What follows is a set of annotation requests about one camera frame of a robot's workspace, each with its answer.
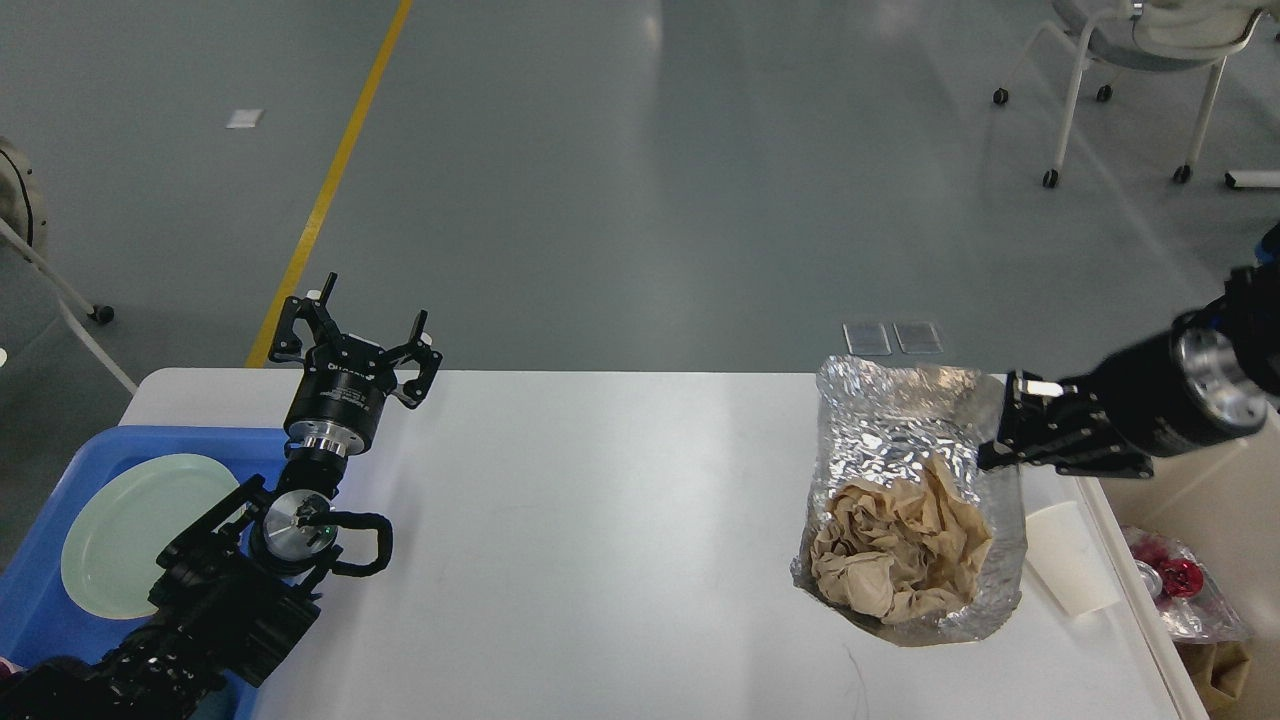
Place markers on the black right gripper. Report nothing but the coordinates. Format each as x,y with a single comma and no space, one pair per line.
1203,383

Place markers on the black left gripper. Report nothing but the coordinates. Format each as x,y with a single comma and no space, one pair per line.
340,398

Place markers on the white paper cup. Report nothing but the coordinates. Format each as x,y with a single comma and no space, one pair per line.
1062,553

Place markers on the silver foil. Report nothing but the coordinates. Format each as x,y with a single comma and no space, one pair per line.
877,424

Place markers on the silver red foil wrapper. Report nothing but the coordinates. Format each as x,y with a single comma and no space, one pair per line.
1186,597

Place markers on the brown paper bag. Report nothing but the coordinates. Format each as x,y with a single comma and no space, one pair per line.
1218,671

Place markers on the pale green plate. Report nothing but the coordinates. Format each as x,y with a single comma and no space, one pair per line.
108,561

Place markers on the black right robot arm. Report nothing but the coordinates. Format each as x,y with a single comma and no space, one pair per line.
1250,291

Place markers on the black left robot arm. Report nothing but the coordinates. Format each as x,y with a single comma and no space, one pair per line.
306,526

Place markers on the floor outlet plate right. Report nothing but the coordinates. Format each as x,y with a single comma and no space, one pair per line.
918,338

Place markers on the floor outlet plate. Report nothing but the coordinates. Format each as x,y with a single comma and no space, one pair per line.
867,339
918,338

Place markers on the white plastic bin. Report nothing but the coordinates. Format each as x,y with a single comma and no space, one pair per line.
1224,503

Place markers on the floor outlet plate left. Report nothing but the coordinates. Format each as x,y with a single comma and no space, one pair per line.
867,339

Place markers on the grey chair at left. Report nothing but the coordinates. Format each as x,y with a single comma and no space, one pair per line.
25,224

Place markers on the white rolling chair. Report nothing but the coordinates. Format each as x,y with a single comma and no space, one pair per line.
1161,37

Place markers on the blue plastic tray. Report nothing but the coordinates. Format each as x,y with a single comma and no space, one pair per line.
40,620

